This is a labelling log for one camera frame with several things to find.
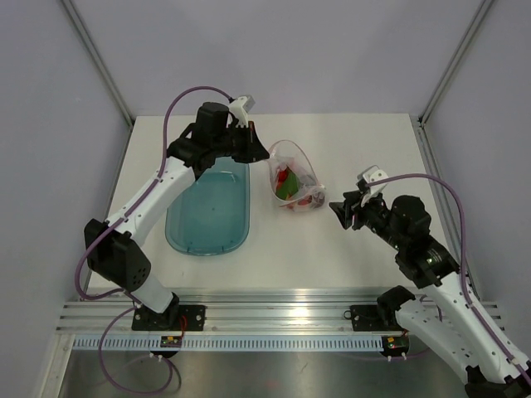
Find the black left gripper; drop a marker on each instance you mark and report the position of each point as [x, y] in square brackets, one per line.
[254, 150]

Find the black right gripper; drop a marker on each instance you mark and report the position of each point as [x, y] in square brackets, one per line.
[343, 211]

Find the red strawberry bunch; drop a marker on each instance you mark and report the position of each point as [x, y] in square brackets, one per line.
[287, 185]

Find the clear pink zip top bag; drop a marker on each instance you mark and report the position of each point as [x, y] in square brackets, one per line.
[286, 153]

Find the dark purple fake plum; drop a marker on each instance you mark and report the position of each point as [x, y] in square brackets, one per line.
[318, 199]

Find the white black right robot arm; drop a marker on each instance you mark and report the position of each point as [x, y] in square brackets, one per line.
[469, 341]

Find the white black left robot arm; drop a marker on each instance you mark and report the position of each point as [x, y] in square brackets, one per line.
[114, 245]

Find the blue transparent plastic tray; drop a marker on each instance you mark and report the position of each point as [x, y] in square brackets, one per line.
[212, 217]

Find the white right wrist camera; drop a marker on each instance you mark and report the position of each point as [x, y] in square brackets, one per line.
[370, 183]

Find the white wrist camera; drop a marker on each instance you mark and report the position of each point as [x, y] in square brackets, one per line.
[370, 183]
[240, 108]

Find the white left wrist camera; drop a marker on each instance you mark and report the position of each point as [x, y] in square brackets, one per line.
[240, 108]

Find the aluminium mounting rail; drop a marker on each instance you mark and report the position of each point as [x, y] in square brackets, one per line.
[237, 312]

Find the right aluminium frame post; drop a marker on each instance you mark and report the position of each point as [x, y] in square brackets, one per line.
[457, 58]

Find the aluminium frame post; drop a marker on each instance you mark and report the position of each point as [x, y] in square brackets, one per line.
[88, 43]
[457, 58]

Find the white slotted cable duct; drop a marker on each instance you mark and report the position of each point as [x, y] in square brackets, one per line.
[205, 343]

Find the left aluminium frame post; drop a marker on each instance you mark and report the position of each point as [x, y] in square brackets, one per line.
[88, 43]

